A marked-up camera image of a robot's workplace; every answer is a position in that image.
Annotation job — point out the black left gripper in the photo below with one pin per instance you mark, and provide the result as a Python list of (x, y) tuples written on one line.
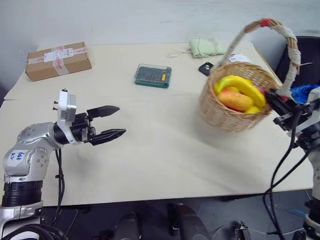
[(82, 128)]

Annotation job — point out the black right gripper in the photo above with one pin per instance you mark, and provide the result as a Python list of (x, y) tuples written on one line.
[(296, 112)]

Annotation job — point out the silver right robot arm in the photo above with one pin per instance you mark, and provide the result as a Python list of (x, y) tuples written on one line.
[(311, 140)]

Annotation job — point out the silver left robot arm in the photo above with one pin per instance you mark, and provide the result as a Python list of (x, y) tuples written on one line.
[(27, 150)]

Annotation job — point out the red apple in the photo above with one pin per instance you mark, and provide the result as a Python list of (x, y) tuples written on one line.
[(261, 90)]

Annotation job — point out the small yellow lemon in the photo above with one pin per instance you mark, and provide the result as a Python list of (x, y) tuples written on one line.
[(253, 109)]

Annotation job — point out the blue plastic bag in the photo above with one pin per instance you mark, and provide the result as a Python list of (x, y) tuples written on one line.
[(302, 91)]

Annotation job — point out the yellow banana bunch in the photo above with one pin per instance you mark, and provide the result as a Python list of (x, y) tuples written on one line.
[(246, 86)]

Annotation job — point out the orange red mango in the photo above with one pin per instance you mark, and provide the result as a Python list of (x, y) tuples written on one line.
[(235, 100)]

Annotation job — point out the black chair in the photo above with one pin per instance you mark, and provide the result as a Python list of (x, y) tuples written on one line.
[(306, 60)]

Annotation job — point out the white printed paper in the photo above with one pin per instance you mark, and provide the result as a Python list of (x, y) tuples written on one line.
[(240, 58)]

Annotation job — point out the green clear-lidded case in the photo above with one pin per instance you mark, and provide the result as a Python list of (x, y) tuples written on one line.
[(152, 75)]

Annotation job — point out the taped cardboard box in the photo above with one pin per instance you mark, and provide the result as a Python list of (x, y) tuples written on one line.
[(58, 62)]

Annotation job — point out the small black device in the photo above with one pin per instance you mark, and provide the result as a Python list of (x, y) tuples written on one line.
[(205, 68)]

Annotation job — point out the light green folded cloth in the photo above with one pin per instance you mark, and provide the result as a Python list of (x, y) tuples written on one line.
[(206, 47)]

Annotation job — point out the dark rounded shape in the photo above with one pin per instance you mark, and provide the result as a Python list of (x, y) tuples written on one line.
[(130, 226)]

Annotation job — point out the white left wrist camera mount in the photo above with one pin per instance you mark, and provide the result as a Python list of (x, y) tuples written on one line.
[(65, 105)]

